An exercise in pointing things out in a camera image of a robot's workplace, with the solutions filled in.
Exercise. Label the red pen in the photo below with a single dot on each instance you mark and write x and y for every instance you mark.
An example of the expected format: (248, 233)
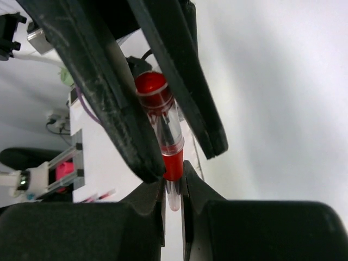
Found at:
(159, 104)

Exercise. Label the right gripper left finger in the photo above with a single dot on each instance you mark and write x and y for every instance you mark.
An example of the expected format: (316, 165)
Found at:
(131, 229)

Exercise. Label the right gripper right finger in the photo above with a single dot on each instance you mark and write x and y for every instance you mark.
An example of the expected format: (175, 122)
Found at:
(215, 228)

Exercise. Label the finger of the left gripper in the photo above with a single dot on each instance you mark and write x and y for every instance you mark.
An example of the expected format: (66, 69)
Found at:
(170, 29)
(84, 34)

